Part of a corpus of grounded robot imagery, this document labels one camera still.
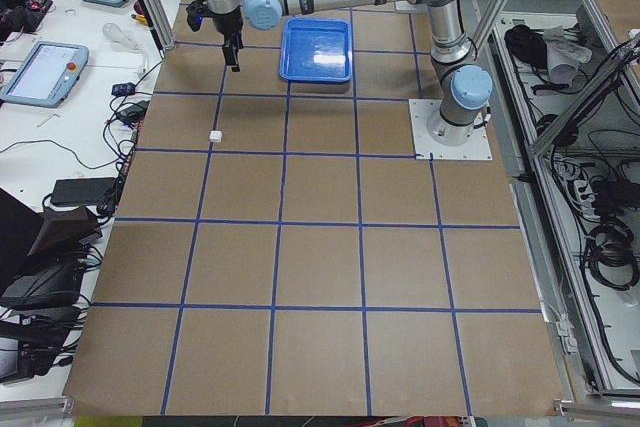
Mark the black power adapter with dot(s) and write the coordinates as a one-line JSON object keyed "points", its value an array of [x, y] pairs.
{"points": [[81, 191]]}

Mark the blue plastic tray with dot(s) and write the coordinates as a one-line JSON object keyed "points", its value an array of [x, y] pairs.
{"points": [[316, 50]]}

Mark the white block robot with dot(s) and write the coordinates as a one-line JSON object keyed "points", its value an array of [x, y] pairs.
{"points": [[215, 136]]}

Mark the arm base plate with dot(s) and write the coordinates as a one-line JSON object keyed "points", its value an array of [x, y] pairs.
{"points": [[434, 139]]}

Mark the teach pendant near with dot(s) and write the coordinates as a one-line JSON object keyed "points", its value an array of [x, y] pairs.
{"points": [[48, 74]]}

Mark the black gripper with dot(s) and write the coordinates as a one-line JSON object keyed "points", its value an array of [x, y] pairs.
{"points": [[227, 23]]}

